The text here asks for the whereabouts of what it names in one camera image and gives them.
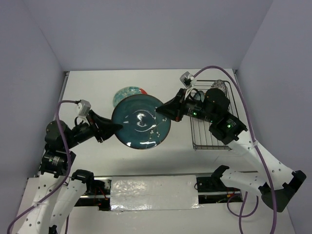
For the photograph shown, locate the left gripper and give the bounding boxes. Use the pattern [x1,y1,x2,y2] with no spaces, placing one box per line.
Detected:
[65,108,123,148]

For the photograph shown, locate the small blue patterned plate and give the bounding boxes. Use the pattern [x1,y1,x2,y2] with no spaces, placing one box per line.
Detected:
[193,90,205,102]

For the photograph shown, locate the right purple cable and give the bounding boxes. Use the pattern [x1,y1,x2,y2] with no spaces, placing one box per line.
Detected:
[190,65,278,234]

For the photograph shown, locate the dark teal blossom plate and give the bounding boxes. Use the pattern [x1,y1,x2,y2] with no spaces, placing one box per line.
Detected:
[111,94,171,150]

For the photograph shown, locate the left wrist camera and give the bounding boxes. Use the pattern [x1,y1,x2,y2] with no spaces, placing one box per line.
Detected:
[77,99,91,117]

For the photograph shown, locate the purple cable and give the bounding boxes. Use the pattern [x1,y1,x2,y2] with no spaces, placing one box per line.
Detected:
[190,65,278,234]
[6,99,82,234]

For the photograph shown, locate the white blue floral plate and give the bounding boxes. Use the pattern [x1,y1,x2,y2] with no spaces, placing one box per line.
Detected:
[211,79,227,95]

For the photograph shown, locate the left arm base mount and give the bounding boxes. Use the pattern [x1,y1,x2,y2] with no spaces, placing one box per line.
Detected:
[75,179,112,211]

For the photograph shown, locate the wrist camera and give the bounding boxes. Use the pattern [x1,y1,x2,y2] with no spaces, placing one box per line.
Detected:
[179,71,197,89]
[77,99,91,117]

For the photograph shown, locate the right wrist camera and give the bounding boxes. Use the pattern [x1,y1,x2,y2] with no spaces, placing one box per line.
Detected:
[179,71,197,89]

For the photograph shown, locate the red plate with teal flower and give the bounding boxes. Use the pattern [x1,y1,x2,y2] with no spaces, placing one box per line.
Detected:
[112,86,147,107]

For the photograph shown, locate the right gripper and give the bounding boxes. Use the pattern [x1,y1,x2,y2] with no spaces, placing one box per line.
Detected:
[155,87,215,122]

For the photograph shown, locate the wire dish rack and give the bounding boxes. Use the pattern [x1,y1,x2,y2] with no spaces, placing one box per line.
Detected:
[190,80,239,151]

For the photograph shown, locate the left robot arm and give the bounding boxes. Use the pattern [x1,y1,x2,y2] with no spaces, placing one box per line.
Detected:
[18,110,122,234]

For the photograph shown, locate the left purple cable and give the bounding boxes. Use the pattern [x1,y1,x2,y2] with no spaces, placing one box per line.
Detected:
[6,99,82,234]

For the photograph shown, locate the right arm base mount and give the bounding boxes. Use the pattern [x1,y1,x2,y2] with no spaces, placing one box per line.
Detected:
[194,177,221,195]

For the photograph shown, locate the silver foil cover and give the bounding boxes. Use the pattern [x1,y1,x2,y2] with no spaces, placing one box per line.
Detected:
[110,175,200,212]

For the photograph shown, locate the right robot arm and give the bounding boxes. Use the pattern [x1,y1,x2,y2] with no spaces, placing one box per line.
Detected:
[156,88,307,213]

